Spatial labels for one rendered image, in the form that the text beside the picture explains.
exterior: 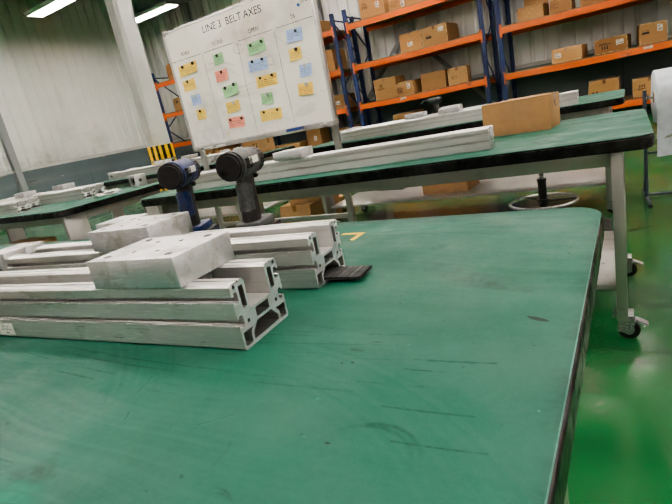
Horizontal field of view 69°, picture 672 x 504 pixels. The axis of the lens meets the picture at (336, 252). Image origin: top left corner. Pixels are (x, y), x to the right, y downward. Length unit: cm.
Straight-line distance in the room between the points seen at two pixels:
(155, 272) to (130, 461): 24
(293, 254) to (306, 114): 310
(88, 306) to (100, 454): 31
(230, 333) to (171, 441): 17
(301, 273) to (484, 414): 41
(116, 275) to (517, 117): 204
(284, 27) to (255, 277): 333
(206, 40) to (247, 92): 54
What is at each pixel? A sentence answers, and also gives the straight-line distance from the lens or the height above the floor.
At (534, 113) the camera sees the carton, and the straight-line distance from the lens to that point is 243.
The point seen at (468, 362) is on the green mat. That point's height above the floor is 78.
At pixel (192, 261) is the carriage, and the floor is 89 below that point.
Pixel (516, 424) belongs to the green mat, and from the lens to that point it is 42.
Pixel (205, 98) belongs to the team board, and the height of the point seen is 136.
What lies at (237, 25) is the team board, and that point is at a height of 181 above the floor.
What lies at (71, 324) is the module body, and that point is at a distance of 84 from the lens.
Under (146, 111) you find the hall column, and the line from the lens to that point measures 944.
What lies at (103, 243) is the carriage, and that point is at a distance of 102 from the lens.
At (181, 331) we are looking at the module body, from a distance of 67.
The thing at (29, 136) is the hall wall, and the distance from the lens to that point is 1390.
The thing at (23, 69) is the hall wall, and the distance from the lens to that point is 1423.
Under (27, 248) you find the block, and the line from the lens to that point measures 136.
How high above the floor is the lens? 103
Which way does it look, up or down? 16 degrees down
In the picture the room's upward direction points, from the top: 12 degrees counter-clockwise
